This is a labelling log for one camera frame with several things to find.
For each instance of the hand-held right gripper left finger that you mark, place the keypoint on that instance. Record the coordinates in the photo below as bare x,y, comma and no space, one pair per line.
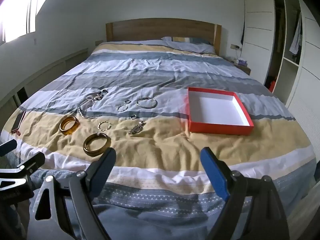
102,170

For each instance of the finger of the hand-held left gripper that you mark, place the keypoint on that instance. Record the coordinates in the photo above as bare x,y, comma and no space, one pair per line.
7,148
30,163

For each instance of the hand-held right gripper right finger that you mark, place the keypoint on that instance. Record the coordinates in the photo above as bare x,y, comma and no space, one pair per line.
215,172

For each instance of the dark brown bangle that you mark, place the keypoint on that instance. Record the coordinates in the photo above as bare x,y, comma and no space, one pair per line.
96,153

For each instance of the amber bangle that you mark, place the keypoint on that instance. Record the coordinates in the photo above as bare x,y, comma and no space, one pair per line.
71,131

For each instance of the metal wristwatch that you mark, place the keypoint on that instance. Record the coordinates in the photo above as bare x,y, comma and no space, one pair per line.
136,129

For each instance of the red cardboard box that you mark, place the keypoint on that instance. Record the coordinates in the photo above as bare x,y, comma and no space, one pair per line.
215,110

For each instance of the smartphone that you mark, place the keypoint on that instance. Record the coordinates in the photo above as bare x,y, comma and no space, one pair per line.
18,121

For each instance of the large silver bangle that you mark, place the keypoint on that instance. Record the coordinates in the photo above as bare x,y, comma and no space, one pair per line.
147,107

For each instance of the red bag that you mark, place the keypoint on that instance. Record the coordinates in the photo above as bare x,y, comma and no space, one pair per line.
272,86

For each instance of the striped duvet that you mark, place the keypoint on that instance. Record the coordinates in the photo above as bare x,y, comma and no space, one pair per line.
162,80

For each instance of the wooden nightstand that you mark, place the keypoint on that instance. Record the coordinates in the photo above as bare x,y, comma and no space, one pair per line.
245,69

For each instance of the tissue box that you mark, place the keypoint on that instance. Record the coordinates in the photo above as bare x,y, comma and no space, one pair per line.
242,62

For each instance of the striped pillow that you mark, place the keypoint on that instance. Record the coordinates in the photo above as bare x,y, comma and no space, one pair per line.
190,46

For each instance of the window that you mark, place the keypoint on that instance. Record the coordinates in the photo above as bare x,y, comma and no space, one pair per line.
17,10

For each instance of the wooden headboard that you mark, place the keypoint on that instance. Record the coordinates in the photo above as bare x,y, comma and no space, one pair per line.
150,30

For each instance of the white wardrobe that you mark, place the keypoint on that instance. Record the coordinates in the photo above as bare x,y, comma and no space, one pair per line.
257,30

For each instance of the hanging clothes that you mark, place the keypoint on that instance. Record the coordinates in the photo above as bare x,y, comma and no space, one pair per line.
295,40

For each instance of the wall socket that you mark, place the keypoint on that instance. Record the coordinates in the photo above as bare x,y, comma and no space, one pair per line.
234,46
98,42

